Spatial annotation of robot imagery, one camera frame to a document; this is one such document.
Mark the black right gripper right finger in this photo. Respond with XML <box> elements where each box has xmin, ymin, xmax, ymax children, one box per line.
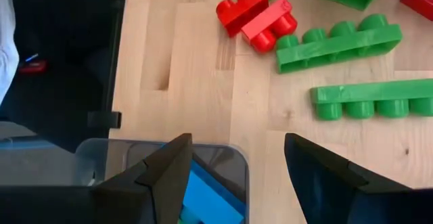
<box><xmin>284</xmin><ymin>132</ymin><xmax>433</xmax><ymax>224</ymax></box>

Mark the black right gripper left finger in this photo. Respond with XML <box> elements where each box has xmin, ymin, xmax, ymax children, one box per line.
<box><xmin>0</xmin><ymin>133</ymin><xmax>193</xmax><ymax>224</ymax></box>

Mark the large blue stud brick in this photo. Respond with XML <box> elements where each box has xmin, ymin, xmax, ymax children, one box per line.
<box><xmin>182</xmin><ymin>169</ymin><xmax>245</xmax><ymax>224</ymax></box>

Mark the thick blue block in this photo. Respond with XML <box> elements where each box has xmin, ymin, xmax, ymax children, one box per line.
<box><xmin>191</xmin><ymin>159</ymin><xmax>247</xmax><ymax>215</ymax></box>

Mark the grey transparent plastic bin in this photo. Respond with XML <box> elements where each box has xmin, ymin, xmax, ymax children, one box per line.
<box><xmin>74</xmin><ymin>137</ymin><xmax>250</xmax><ymax>224</ymax></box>

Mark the small red object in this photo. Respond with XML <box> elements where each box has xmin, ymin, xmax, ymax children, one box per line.
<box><xmin>17</xmin><ymin>59</ymin><xmax>48</xmax><ymax>76</ymax></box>

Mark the white cloth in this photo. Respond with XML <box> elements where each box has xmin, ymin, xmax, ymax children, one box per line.
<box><xmin>0</xmin><ymin>0</ymin><xmax>20</xmax><ymax>107</ymax></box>

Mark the black metal table frame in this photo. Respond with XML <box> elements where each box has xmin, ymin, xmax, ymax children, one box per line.
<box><xmin>87</xmin><ymin>0</ymin><xmax>128</xmax><ymax>140</ymax></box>

